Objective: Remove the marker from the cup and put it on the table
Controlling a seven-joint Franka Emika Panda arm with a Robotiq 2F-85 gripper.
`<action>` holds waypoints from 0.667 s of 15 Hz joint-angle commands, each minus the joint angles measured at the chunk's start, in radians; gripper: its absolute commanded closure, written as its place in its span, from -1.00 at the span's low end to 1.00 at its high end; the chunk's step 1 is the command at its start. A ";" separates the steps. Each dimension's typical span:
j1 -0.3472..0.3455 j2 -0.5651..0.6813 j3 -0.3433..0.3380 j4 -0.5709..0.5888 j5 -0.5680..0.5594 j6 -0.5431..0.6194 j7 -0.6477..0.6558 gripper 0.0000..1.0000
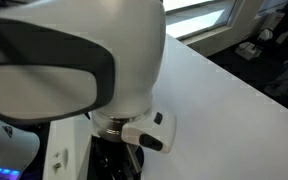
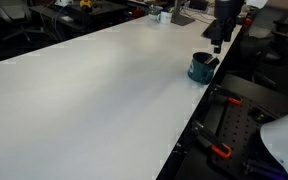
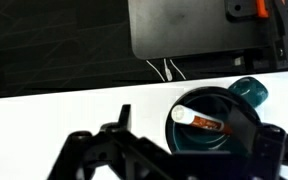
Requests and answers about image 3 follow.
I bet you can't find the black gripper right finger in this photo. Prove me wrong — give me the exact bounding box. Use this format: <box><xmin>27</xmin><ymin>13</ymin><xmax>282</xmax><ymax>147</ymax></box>
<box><xmin>228</xmin><ymin>105</ymin><xmax>266</xmax><ymax>155</ymax></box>

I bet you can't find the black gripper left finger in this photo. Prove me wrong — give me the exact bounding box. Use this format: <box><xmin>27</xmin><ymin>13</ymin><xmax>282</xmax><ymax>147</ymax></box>
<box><xmin>117</xmin><ymin>103</ymin><xmax>133</xmax><ymax>132</ymax></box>

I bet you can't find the white and red marker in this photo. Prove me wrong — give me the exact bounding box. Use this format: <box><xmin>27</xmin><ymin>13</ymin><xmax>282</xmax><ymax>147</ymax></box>
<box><xmin>170</xmin><ymin>104</ymin><xmax>234</xmax><ymax>136</ymax></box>

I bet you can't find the dark teal mug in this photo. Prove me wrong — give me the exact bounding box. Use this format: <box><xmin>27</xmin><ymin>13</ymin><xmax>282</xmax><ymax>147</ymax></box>
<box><xmin>165</xmin><ymin>76</ymin><xmax>270</xmax><ymax>156</ymax></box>

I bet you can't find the thin white cable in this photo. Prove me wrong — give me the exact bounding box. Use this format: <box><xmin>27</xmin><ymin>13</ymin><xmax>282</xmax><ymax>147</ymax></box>
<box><xmin>145</xmin><ymin>58</ymin><xmax>187</xmax><ymax>83</ymax></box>

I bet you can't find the black clamp orange handle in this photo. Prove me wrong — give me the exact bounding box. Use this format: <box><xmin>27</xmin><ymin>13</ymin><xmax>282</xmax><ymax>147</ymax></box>
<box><xmin>223</xmin><ymin>0</ymin><xmax>288</xmax><ymax>70</ymax></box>

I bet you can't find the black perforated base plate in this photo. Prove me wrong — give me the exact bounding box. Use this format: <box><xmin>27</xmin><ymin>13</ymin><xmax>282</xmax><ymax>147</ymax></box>
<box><xmin>127</xmin><ymin>0</ymin><xmax>288</xmax><ymax>61</ymax></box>

